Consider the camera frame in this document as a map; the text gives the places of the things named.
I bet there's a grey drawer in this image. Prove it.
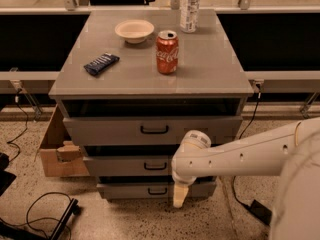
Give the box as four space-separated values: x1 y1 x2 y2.
82 154 228 178
97 181 216 200
63 116 242 146

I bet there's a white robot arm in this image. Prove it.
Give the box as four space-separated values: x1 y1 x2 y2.
171 118 320 240

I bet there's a grey bottom drawer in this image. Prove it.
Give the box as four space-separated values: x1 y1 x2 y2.
97 181 216 200

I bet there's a grey top drawer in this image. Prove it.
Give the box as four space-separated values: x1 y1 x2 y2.
63 116 242 146

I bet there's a grey drawer cabinet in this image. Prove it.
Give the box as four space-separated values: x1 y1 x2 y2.
49 8 253 185

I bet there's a black power adapter brick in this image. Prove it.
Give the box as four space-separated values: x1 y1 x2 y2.
249 200 272 226

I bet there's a black stand leg left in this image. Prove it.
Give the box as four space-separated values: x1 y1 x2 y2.
49 198 81 240

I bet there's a brown cardboard box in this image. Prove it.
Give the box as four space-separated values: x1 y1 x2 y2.
38 106 89 177

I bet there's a red cola can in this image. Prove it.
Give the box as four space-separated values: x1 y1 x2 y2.
156 30 179 74

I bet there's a dark blue snack packet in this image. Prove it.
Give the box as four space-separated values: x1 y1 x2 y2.
84 53 120 76

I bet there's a white paper bowl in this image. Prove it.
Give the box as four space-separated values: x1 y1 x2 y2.
115 20 154 44

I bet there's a black object left edge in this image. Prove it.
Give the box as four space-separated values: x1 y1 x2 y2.
0 152 16 196

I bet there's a clear plastic water bottle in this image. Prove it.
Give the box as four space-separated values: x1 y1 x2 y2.
180 0 200 33

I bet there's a black power cable right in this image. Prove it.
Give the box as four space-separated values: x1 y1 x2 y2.
231 82 272 215

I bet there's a black cable left floor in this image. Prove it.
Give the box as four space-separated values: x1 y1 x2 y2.
0 192 73 240

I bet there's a black wall cable left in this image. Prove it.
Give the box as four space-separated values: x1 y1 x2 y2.
5 88 30 164

